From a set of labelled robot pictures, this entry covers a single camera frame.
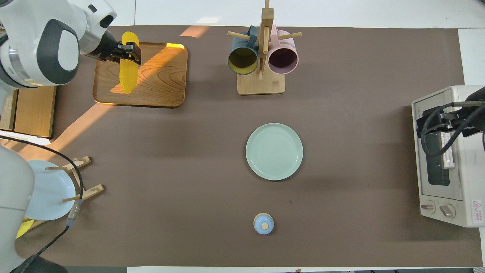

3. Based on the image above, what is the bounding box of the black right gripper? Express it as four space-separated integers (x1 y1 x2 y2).
417 86 485 139

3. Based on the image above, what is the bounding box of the white toaster oven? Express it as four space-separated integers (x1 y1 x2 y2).
412 85 485 228

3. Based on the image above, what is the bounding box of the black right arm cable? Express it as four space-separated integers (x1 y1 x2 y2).
421 100 485 157

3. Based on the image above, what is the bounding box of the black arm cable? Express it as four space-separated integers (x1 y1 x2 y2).
421 100 485 157
0 135 84 273

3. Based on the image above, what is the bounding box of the brown table mat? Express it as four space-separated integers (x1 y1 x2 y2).
0 25 483 268

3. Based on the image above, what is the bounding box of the yellow plate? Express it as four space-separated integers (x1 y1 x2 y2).
15 218 34 239

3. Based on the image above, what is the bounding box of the wooden plate rack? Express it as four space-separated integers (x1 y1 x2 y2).
27 156 105 230

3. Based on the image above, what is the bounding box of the pale green plate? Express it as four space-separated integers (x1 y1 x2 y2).
246 123 304 181

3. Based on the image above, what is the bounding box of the small blue dome lid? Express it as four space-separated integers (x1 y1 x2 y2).
253 213 275 235

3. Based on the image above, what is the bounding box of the wooden serving tray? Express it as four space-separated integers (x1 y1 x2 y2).
92 41 188 108

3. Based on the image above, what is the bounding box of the dark blue mug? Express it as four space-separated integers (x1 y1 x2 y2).
228 26 259 75

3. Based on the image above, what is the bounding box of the wooden mug rack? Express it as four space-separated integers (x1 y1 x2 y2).
227 0 302 95

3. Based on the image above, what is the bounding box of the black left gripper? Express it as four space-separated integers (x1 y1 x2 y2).
85 30 142 65

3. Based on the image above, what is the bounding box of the pink mug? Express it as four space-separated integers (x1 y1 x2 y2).
268 25 299 75

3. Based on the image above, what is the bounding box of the light blue plate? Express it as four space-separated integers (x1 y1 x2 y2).
25 160 76 221

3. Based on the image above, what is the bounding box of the flat wooden board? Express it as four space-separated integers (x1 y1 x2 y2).
14 85 57 139

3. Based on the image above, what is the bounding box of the oven glass door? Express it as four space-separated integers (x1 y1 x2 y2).
412 99 465 201

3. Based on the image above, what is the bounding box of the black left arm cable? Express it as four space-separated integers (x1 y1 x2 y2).
0 135 84 273

